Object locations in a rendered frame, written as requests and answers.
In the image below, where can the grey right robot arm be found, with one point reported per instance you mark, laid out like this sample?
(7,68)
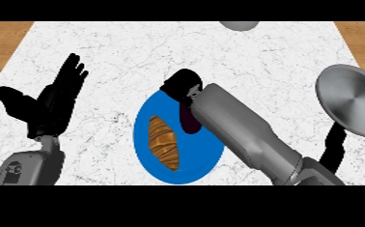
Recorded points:
(251,133)

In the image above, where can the blue plate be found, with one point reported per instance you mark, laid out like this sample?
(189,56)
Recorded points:
(176,140)

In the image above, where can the brown croissant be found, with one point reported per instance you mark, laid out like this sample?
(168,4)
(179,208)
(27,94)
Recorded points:
(164,142)

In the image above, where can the grey rounded object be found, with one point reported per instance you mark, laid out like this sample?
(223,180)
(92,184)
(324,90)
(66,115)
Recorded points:
(239,25)

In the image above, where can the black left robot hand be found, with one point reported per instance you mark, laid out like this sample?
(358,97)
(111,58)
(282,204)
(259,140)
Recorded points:
(52,103)

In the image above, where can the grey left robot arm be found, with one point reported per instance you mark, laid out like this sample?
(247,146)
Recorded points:
(29,165)

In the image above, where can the dark purple eggplant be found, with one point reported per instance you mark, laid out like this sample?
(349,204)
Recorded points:
(189,122)

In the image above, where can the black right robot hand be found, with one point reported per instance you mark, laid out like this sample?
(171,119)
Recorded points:
(182,84)

